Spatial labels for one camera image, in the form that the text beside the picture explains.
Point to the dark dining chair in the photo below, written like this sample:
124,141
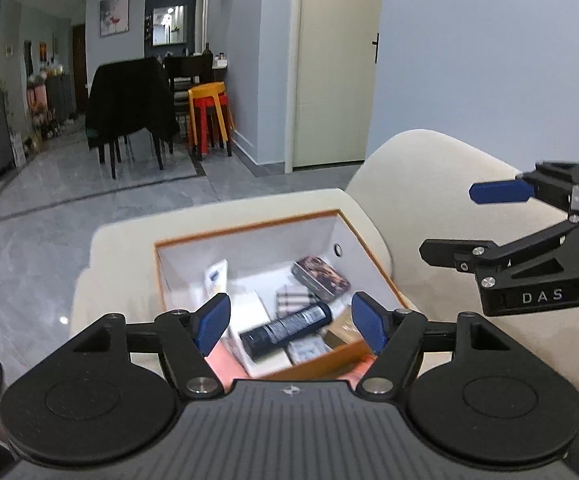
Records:
189,67

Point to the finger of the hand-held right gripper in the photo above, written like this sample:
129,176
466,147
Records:
499,192
469,252

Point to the dark sideboard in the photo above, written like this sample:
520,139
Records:
57,95

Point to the wall mirror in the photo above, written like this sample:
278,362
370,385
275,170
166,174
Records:
169,25

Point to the black jacket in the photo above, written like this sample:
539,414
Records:
129,100

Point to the dark chair with jacket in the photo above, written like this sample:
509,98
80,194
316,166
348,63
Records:
114,152

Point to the white box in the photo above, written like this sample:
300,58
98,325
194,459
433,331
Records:
247,315

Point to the plaid case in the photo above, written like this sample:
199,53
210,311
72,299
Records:
292,300

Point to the cream door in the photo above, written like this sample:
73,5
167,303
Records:
334,60

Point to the dark blue bottle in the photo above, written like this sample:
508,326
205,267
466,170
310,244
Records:
284,327

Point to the orange cardboard box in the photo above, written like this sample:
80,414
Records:
269,245

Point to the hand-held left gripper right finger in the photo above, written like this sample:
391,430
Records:
369,321

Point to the red stool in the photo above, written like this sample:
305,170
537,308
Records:
212,120

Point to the small framed wall picture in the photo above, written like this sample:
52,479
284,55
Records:
42,52

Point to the dark brown door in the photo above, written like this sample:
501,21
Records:
79,70

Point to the yellow stool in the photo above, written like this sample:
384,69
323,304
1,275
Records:
207,91

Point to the clear plastic box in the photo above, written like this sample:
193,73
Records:
307,351

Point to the gold cardboard box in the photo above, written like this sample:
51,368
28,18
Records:
344,332

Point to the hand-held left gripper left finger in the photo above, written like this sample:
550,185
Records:
214,321

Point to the beige sofa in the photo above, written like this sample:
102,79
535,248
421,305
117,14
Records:
444,170

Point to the white lotion tube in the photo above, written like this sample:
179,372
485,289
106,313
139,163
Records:
215,276

